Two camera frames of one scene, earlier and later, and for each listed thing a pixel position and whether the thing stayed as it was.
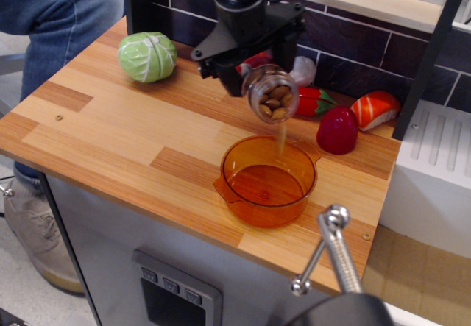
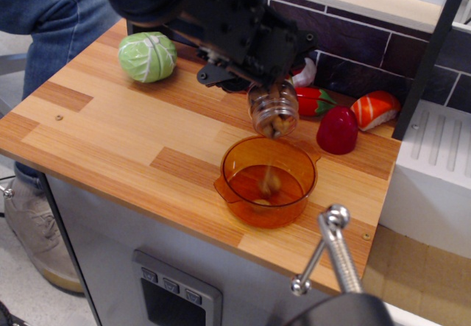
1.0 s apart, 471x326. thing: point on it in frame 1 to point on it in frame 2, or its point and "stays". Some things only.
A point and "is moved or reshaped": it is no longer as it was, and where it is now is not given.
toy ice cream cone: [304, 71] stays
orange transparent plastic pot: [267, 180] stays
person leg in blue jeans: [64, 16] stays
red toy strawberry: [338, 130] stays
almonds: [283, 139] to [269, 185]
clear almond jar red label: [272, 93] is moved or reshaped
